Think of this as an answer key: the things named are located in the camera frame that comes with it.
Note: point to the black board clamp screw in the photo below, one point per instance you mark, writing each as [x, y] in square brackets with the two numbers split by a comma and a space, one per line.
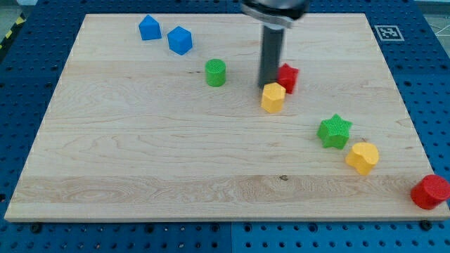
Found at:
[35, 228]
[425, 225]

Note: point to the green star block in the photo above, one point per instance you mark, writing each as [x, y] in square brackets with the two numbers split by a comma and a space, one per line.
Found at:
[334, 132]

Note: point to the yellow hexagon block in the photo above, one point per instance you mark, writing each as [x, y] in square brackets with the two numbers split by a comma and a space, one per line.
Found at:
[273, 96]

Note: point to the blue pentagon block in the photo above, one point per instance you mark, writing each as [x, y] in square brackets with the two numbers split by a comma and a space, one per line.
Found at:
[149, 29]

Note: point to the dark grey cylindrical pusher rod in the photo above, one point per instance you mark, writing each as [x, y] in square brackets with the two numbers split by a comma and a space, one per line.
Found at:
[272, 43]

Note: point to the green cylinder block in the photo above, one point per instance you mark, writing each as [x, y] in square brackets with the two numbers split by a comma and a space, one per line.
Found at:
[215, 72]

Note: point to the black board clamp screw right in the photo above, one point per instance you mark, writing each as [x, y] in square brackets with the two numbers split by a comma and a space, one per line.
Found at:
[425, 225]

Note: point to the yellow heart block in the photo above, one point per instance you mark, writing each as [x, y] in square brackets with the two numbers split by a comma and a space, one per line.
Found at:
[363, 157]

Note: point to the white fiducial marker tag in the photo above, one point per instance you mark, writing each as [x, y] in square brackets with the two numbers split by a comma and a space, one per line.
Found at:
[389, 33]

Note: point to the black board clamp screw left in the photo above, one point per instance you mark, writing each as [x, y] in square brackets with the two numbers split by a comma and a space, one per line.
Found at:
[35, 228]

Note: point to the red cylinder block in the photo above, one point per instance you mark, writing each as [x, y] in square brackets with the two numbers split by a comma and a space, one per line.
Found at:
[430, 192]

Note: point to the blue cube block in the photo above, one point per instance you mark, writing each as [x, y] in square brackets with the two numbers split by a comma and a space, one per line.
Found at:
[180, 40]

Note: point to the light wooden board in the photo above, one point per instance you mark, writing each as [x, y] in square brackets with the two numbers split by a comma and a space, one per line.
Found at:
[133, 132]

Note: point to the red star block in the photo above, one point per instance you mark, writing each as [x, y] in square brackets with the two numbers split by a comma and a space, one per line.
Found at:
[287, 77]

